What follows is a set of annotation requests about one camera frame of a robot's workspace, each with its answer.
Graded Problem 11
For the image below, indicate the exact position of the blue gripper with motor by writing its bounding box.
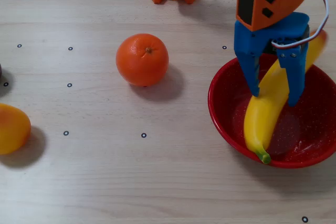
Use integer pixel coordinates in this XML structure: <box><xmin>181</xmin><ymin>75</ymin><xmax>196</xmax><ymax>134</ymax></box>
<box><xmin>234</xmin><ymin>13</ymin><xmax>310</xmax><ymax>107</ymax></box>

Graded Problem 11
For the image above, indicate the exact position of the yellow plastic banana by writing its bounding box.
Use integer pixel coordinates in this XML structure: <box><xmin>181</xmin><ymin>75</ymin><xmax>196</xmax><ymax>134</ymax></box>
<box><xmin>243</xmin><ymin>29</ymin><xmax>329</xmax><ymax>165</ymax></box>

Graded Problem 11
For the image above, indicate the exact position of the red speckled enamel bowl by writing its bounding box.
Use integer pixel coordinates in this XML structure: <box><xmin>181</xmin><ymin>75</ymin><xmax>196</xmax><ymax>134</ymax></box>
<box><xmin>207</xmin><ymin>51</ymin><xmax>336</xmax><ymax>169</ymax></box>

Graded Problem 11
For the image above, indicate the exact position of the orange fruit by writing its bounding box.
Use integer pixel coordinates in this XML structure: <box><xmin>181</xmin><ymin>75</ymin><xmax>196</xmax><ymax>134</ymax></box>
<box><xmin>115</xmin><ymin>33</ymin><xmax>170</xmax><ymax>88</ymax></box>

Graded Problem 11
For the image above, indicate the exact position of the yellow orange mango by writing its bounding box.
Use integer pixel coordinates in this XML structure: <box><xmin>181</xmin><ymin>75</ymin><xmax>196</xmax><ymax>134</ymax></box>
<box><xmin>0</xmin><ymin>103</ymin><xmax>32</xmax><ymax>155</ymax></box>

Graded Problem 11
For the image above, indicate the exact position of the white red servo cable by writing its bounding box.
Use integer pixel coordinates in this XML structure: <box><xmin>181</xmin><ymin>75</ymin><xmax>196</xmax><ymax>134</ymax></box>
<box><xmin>271</xmin><ymin>0</ymin><xmax>330</xmax><ymax>50</ymax></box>

